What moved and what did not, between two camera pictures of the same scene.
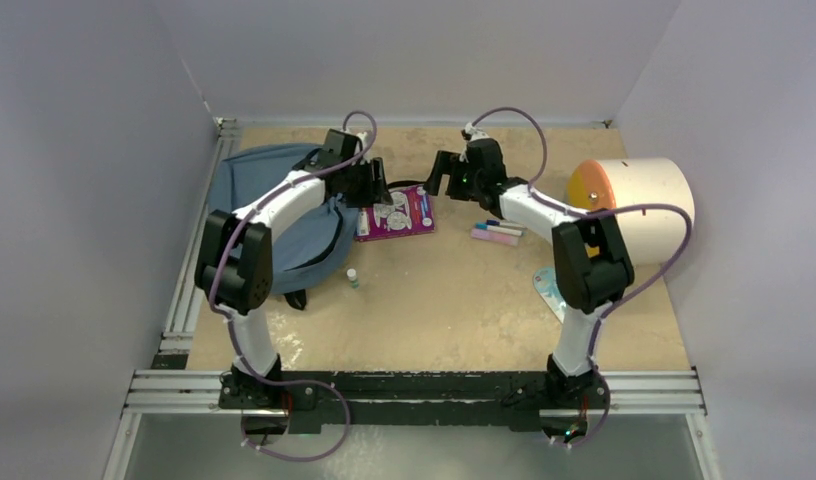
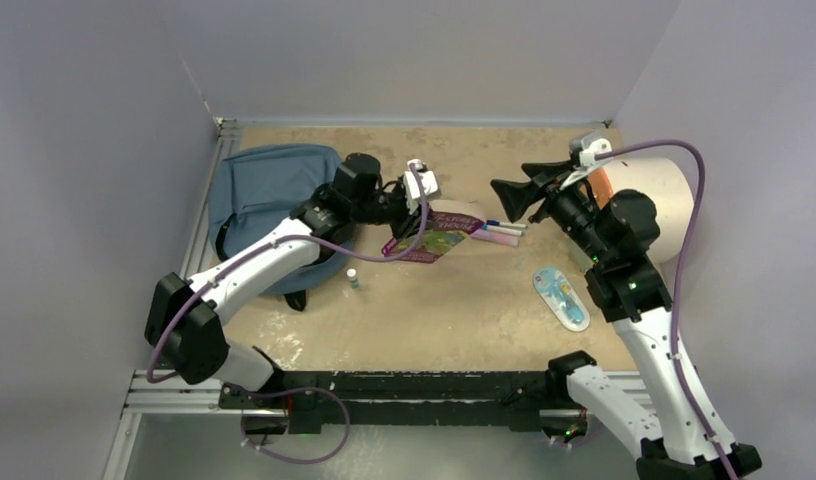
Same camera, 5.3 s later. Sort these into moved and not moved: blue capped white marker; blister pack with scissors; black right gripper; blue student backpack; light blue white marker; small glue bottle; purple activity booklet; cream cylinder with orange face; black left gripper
Moved: purple activity booklet; black left gripper; black right gripper
Not moved: cream cylinder with orange face; blue capped white marker; blister pack with scissors; small glue bottle; light blue white marker; blue student backpack
